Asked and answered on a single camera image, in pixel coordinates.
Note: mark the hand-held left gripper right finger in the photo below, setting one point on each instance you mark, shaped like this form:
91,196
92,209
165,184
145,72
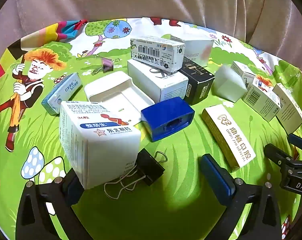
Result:
217,175

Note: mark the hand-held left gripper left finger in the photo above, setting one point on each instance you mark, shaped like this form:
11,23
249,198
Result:
72,188

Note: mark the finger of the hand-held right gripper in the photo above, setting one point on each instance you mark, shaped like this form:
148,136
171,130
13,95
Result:
299,141
278,153

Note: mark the white medicine box blue label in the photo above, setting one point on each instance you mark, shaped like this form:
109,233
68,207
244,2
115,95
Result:
103,150

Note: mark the frosted white box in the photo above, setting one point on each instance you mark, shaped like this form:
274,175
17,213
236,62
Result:
228,85

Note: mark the small white box script print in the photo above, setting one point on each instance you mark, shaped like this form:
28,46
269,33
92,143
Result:
240,71

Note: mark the white plastic holder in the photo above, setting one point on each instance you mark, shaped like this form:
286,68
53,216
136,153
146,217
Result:
108,85

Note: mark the pink binder clip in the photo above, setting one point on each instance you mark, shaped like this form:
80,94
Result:
107,66

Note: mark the plain white tall box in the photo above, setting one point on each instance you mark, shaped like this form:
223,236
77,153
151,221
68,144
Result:
288,110

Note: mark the gold and white box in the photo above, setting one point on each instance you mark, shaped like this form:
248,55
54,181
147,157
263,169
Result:
230,132

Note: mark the cartoon printed blanket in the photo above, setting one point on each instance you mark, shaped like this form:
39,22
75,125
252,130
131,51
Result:
185,140

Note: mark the white box blue print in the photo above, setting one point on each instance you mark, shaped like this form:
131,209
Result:
260,100

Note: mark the black binder clip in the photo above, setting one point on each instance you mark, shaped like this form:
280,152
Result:
148,167

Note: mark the blue plastic box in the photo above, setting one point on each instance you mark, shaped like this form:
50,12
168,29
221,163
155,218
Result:
166,110

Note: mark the slim blue medicine box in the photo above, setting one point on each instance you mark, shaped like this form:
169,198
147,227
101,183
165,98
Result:
63,92

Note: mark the black box gold print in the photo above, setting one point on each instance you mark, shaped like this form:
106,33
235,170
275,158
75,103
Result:
198,80

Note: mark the white box ribbon print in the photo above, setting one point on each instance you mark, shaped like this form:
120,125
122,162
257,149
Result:
151,80

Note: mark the white box orange blotch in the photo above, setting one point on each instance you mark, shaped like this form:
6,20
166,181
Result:
195,47

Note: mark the white box barcode side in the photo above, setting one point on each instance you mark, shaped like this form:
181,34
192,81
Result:
153,52

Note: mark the beige velvet sofa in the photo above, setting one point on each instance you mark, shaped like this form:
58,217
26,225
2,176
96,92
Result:
141,0

